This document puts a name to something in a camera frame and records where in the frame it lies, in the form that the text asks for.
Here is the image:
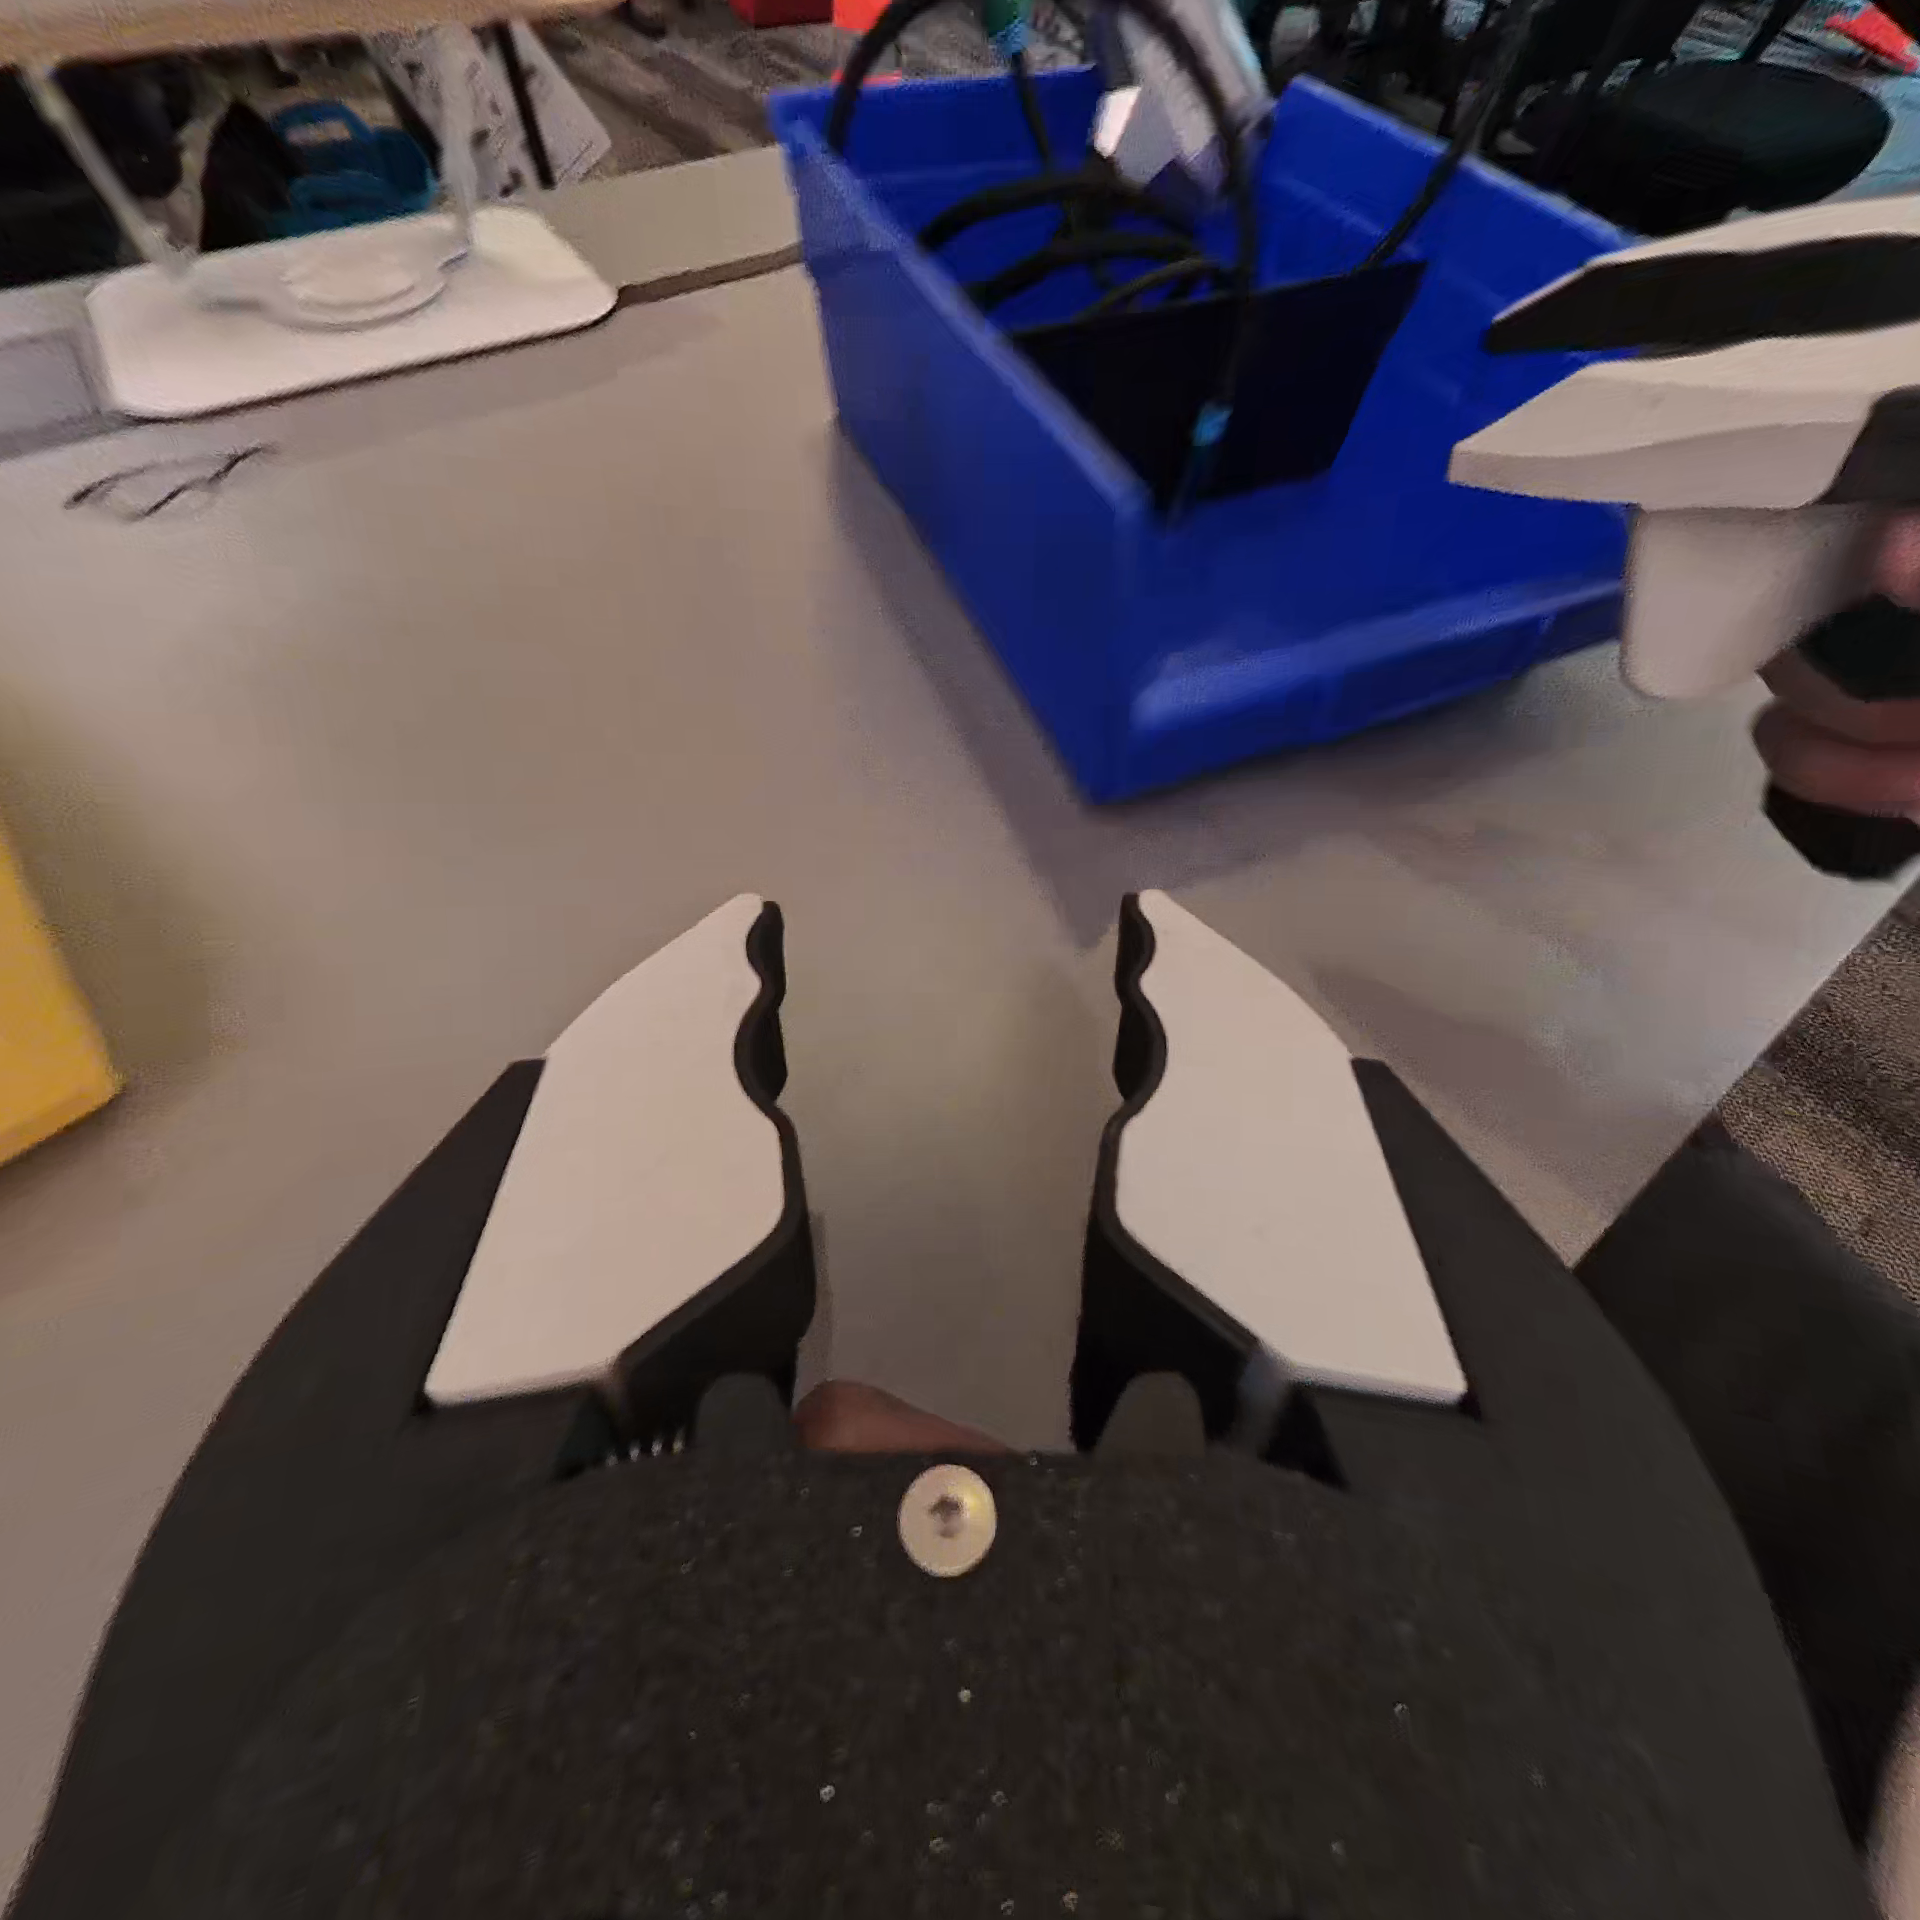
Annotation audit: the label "printed paper sheet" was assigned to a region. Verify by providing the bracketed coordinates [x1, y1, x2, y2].
[366, 19, 609, 199]

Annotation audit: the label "black bin divider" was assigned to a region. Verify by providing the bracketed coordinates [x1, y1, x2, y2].
[1011, 264, 1424, 520]

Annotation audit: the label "yellow storage bin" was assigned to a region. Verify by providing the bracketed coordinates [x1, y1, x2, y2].
[0, 819, 125, 1170]

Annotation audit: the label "blue storage bin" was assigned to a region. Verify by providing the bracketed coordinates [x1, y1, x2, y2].
[764, 64, 1640, 807]

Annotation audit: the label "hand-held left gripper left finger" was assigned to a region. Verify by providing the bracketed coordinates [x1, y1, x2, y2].
[420, 895, 817, 1462]

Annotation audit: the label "black office chair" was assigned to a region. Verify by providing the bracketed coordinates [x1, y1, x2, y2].
[1509, 0, 1898, 243]

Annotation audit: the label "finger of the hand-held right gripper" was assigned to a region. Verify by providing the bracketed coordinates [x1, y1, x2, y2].
[1482, 199, 1920, 360]
[1445, 343, 1920, 702]

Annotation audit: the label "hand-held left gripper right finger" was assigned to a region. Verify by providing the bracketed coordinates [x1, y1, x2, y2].
[1072, 883, 1474, 1458]

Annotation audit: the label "black braided cable blue plugs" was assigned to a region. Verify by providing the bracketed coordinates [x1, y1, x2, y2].
[916, 165, 1277, 520]

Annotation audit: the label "person's right hand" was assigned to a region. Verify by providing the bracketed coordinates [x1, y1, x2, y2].
[1751, 511, 1920, 829]

